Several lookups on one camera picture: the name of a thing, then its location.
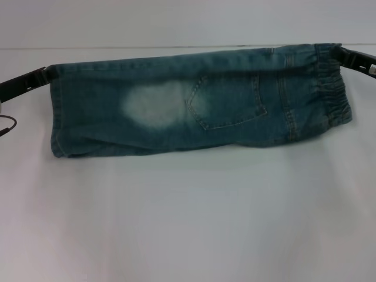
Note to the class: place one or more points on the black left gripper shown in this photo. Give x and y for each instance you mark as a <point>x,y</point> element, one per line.
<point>23,85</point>

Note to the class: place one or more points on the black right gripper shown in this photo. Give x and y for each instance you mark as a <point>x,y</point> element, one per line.
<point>365,63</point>

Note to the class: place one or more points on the blue denim shorts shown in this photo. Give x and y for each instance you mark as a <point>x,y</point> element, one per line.
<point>205,102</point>

